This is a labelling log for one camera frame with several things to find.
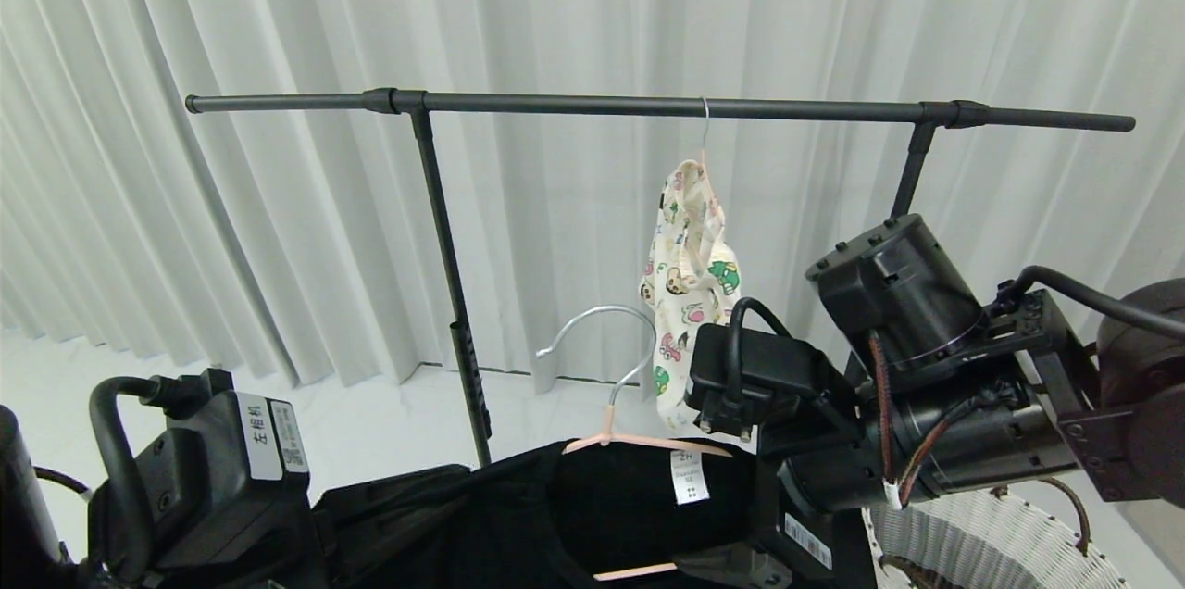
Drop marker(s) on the white curtain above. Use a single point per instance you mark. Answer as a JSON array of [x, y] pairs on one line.
[[278, 200]]

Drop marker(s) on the black garment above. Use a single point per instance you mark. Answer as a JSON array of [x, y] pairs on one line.
[[481, 524]]

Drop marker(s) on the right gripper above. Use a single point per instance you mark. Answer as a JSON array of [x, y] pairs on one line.
[[815, 478]]

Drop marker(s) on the black clothes rack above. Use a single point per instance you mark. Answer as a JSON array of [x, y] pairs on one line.
[[555, 103]]

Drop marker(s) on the white laundry basket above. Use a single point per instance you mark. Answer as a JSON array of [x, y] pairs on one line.
[[972, 543]]

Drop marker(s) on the pink clothes hanger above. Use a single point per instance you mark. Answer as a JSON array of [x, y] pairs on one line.
[[704, 121], [606, 432]]

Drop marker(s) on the cream printed garment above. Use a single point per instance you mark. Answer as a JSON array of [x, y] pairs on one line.
[[685, 311]]

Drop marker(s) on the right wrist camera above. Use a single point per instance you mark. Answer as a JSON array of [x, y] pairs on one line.
[[759, 367]]

